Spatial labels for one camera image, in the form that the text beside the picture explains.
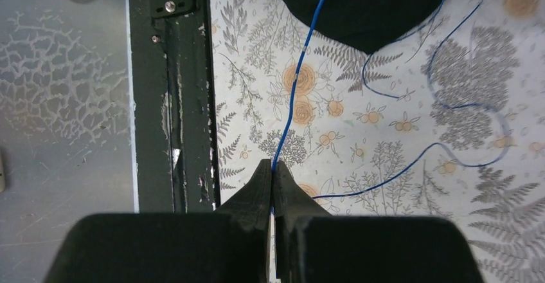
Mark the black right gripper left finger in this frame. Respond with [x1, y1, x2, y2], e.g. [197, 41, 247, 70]
[45, 159, 272, 282]

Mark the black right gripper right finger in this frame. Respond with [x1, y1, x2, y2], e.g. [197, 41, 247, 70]
[272, 161, 483, 282]

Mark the blue cable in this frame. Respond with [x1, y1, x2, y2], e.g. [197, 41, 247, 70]
[270, 0, 512, 214]

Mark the floral table mat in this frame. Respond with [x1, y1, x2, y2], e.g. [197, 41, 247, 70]
[210, 0, 544, 282]

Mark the black cloth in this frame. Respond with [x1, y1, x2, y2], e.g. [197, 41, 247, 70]
[282, 0, 442, 54]

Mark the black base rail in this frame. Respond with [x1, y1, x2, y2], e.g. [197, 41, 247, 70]
[127, 0, 220, 213]

